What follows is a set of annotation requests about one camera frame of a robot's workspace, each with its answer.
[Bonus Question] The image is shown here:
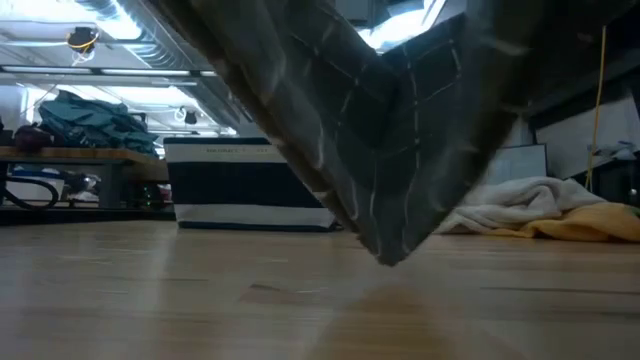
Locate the grey checked towel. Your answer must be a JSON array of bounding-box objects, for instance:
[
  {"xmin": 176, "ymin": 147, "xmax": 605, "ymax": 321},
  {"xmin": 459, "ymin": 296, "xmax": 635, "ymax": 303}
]
[{"xmin": 149, "ymin": 0, "xmax": 640, "ymax": 268}]

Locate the white waffle towel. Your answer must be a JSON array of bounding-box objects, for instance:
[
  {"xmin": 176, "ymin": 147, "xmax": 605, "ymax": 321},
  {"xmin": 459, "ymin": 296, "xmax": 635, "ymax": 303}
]
[{"xmin": 433, "ymin": 175, "xmax": 609, "ymax": 236}]

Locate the orange towel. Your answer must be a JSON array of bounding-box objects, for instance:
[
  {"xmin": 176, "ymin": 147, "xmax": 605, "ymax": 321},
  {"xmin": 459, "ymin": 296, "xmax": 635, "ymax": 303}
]
[{"xmin": 480, "ymin": 201, "xmax": 640, "ymax": 245}]

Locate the navy blue fabric basket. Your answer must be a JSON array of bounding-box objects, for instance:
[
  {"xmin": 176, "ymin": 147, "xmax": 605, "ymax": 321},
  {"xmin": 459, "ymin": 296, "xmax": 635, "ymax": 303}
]
[{"xmin": 162, "ymin": 136, "xmax": 345, "ymax": 233}]

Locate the white board panel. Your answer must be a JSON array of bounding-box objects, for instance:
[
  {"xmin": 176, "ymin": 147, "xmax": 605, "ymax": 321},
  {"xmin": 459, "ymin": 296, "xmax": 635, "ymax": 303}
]
[{"xmin": 479, "ymin": 143, "xmax": 549, "ymax": 187}]

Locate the ceiling light strip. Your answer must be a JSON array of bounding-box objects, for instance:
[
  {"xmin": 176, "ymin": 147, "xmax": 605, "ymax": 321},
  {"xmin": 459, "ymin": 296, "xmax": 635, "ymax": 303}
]
[{"xmin": 0, "ymin": 63, "xmax": 221, "ymax": 78}]

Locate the teal clothing pile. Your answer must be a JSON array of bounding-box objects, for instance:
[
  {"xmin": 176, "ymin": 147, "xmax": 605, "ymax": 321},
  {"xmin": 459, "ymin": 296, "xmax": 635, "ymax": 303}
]
[{"xmin": 37, "ymin": 89, "xmax": 161, "ymax": 157}]

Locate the wooden workbench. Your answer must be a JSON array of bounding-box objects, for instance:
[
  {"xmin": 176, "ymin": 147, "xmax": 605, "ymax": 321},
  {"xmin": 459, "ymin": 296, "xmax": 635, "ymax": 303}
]
[{"xmin": 0, "ymin": 145, "xmax": 171, "ymax": 211}]

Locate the black ceiling device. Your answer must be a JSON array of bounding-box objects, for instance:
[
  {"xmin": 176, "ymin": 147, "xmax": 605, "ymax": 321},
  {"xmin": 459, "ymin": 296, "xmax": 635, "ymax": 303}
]
[{"xmin": 65, "ymin": 26, "xmax": 101, "ymax": 55}]

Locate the white storage container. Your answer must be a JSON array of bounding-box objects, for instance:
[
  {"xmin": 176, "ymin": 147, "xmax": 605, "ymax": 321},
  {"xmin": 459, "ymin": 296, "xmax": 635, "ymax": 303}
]
[{"xmin": 5, "ymin": 168, "xmax": 67, "ymax": 202}]

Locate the dark maroon bag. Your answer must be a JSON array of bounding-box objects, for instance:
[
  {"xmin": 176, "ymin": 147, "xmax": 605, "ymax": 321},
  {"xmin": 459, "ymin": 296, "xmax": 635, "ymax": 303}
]
[{"xmin": 13, "ymin": 123, "xmax": 55, "ymax": 152}]

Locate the dark grey side table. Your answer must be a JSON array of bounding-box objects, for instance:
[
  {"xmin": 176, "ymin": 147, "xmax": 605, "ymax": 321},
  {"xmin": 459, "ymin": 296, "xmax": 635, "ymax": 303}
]
[{"xmin": 572, "ymin": 141, "xmax": 640, "ymax": 207}]

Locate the silver ceiling duct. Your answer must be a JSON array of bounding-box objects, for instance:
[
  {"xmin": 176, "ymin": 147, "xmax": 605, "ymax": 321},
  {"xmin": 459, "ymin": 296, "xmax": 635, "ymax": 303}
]
[{"xmin": 74, "ymin": 0, "xmax": 251, "ymax": 136}]

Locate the black aluminium table frame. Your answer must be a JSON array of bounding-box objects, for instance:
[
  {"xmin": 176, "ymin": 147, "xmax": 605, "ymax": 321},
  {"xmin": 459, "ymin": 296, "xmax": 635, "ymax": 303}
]
[{"xmin": 0, "ymin": 206, "xmax": 177, "ymax": 225}]

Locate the black hose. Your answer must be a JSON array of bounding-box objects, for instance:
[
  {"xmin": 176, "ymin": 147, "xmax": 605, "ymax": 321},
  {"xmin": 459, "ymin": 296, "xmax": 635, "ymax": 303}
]
[{"xmin": 0, "ymin": 175, "xmax": 61, "ymax": 211}]

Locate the yellow cable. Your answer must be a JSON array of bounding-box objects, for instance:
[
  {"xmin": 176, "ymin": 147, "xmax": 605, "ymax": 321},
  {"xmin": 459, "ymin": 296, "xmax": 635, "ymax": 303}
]
[{"xmin": 582, "ymin": 23, "xmax": 608, "ymax": 195}]

